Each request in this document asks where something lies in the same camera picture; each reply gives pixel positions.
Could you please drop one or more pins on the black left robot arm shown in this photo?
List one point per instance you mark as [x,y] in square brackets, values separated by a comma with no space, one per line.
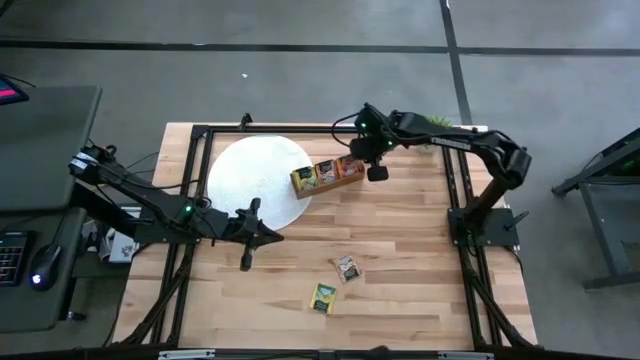
[145,195]

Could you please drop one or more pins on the silver edge bracket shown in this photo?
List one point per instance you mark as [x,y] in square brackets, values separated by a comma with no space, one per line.
[465,356]
[185,354]

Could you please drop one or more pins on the black computer mouse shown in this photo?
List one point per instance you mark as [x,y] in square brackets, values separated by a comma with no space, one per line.
[45,265]

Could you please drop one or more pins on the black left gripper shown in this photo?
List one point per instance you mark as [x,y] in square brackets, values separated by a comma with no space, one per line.
[245,227]

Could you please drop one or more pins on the black metal cart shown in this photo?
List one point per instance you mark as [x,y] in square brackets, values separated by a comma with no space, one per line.
[607,235]

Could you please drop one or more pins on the green plant in white pot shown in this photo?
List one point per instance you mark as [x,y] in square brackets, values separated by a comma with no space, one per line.
[439,120]

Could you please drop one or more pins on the wooden three-compartment box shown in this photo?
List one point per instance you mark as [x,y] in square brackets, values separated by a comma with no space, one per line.
[325,190]

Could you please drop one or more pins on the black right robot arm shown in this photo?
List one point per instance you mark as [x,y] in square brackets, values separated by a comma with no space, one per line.
[450,142]

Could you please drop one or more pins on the red peach tea bag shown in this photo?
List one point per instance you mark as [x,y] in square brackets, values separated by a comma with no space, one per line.
[348,167]

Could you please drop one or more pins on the backlit black keyboard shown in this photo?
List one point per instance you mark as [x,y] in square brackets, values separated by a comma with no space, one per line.
[12,257]

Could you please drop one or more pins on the beige vanilla apple tea bag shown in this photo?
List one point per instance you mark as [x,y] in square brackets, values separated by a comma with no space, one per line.
[347,269]
[327,171]

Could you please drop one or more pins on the white patterned cardboard box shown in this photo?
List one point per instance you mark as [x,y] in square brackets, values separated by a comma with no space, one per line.
[122,247]

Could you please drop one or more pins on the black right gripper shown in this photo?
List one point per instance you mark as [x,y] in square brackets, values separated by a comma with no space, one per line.
[377,173]

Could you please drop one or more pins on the black monitor with pink screen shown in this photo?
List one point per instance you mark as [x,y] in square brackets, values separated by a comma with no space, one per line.
[10,92]

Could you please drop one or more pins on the grey desk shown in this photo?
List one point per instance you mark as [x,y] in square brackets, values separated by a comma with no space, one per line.
[45,150]

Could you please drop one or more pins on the black desk caster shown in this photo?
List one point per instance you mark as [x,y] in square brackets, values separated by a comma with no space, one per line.
[76,316]

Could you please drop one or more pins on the white round woven placemat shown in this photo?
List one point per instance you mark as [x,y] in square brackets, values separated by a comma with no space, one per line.
[250,175]

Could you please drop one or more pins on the yellow lemon lime tea bag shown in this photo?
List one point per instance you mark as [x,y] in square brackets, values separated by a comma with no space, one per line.
[323,298]
[305,178]

